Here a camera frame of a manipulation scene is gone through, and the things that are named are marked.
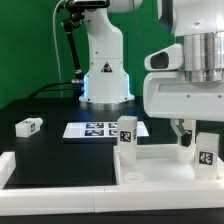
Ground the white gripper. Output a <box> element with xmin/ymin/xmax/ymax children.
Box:
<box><xmin>143</xmin><ymin>44</ymin><xmax>224</xmax><ymax>145</ymax></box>

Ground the white square tabletop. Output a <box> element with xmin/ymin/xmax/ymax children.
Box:
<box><xmin>113</xmin><ymin>143</ymin><xmax>224</xmax><ymax>186</ymax></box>

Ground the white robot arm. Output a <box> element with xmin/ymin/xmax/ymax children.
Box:
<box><xmin>77</xmin><ymin>0</ymin><xmax>224</xmax><ymax>133</ymax></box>

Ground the white tag sheet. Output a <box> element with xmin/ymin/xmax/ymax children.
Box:
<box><xmin>63</xmin><ymin>121</ymin><xmax>149</xmax><ymax>139</ymax></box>

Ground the white U-shaped fence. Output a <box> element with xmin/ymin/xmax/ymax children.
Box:
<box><xmin>0</xmin><ymin>152</ymin><xmax>224</xmax><ymax>216</ymax></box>

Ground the black cable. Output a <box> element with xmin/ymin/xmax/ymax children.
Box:
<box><xmin>27</xmin><ymin>81</ymin><xmax>83</xmax><ymax>99</ymax></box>

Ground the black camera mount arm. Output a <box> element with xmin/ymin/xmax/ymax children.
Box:
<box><xmin>60</xmin><ymin>0</ymin><xmax>111</xmax><ymax>88</ymax></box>

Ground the white cable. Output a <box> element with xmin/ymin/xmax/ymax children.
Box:
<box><xmin>52</xmin><ymin>0</ymin><xmax>66</xmax><ymax>98</ymax></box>

